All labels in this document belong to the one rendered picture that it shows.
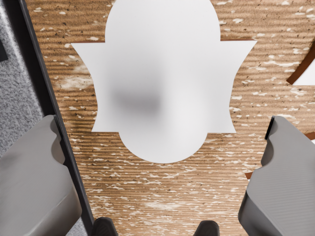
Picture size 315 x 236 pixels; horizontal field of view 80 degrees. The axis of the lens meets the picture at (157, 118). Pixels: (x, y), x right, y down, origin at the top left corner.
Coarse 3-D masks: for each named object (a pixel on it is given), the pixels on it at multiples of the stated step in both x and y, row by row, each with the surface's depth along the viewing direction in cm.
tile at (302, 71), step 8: (312, 48) 14; (312, 56) 13; (304, 64) 14; (312, 64) 13; (296, 72) 14; (304, 72) 14; (312, 72) 14; (288, 80) 15; (296, 80) 14; (304, 80) 14; (312, 80) 14
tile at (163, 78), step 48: (144, 0) 12; (192, 0) 12; (96, 48) 13; (144, 48) 13; (192, 48) 13; (240, 48) 13; (96, 96) 15; (144, 96) 15; (192, 96) 15; (144, 144) 18; (192, 144) 17
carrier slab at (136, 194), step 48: (48, 0) 13; (96, 0) 13; (240, 0) 12; (288, 0) 12; (48, 48) 15; (288, 48) 14; (240, 96) 16; (288, 96) 16; (96, 144) 19; (240, 144) 18; (96, 192) 23; (144, 192) 23; (192, 192) 22; (240, 192) 22
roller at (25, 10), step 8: (24, 0) 14; (24, 8) 15; (24, 16) 15; (32, 24) 15; (32, 32) 16; (32, 40) 16; (40, 56) 17; (40, 64) 17; (48, 80) 18; (48, 88) 18; (56, 104) 19; (56, 112) 20; (64, 128) 20; (64, 136) 21; (72, 152) 22; (72, 160) 23; (80, 176) 24; (80, 184) 25; (88, 200) 26; (88, 208) 28
